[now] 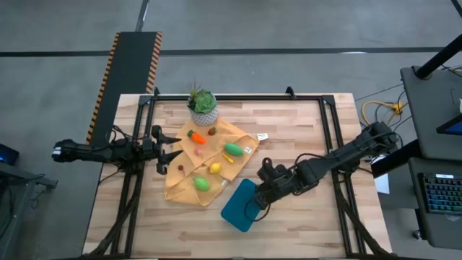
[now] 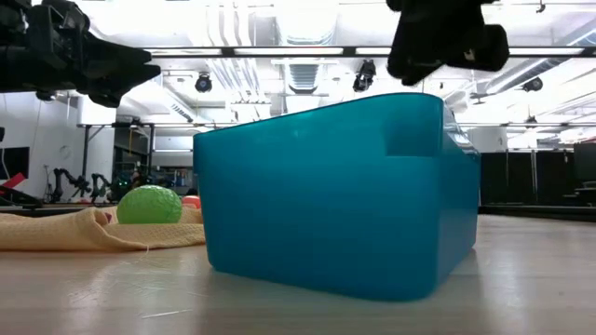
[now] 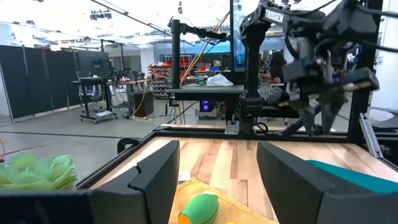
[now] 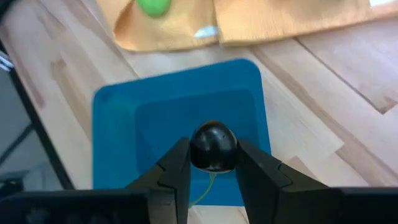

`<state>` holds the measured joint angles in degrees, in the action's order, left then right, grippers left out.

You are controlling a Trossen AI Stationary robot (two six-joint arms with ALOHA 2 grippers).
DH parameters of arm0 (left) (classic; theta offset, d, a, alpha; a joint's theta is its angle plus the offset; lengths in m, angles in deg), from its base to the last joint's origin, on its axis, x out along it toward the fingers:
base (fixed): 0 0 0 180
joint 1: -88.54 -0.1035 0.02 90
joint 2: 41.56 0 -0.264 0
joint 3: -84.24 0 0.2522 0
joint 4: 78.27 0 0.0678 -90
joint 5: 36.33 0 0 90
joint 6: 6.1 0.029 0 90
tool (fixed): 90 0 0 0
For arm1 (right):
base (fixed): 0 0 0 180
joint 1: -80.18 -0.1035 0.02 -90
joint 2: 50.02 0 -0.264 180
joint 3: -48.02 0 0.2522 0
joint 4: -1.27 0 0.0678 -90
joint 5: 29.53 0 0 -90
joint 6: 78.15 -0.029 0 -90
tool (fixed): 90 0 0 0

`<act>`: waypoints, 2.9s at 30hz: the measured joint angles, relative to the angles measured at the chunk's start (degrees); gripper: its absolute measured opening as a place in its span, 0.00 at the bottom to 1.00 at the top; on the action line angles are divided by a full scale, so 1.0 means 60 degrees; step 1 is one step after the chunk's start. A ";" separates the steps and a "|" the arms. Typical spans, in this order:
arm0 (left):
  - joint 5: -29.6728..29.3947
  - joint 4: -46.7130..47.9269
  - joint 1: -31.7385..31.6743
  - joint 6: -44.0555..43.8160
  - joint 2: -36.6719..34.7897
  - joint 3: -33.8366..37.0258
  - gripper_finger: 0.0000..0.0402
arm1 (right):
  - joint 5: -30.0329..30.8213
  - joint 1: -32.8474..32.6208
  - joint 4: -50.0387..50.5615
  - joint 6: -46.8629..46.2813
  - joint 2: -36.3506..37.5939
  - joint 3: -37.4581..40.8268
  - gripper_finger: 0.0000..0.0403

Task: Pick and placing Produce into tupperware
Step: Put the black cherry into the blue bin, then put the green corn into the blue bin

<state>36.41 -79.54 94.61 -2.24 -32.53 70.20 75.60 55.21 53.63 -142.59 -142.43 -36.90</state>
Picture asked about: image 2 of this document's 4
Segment red bar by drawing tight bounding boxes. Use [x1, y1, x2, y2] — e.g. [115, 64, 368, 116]
[0, 171, 28, 196]

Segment black room divider panels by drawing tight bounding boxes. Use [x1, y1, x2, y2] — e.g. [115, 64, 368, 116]
[479, 151, 575, 207]

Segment teal plastic tub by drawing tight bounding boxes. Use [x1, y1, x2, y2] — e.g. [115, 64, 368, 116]
[192, 91, 481, 302]

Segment black wall monitor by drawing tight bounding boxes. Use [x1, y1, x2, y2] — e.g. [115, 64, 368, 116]
[0, 146, 30, 181]

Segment yellow waffle cloth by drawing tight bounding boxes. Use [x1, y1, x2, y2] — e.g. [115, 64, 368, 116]
[0, 206, 207, 253]

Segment green toy lime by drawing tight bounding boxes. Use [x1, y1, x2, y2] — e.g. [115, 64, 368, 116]
[115, 184, 183, 225]

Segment overhead light bar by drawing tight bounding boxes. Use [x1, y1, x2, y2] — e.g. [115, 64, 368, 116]
[142, 45, 596, 58]

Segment black aluminium table frame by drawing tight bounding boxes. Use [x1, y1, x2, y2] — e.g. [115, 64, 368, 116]
[0, 203, 596, 222]

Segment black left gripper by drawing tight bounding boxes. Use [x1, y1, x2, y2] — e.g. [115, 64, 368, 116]
[25, 0, 162, 109]

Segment black metal rack frame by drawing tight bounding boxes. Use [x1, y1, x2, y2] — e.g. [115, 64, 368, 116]
[76, 121, 157, 187]

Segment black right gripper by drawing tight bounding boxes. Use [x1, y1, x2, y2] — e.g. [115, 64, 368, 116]
[386, 0, 511, 87]

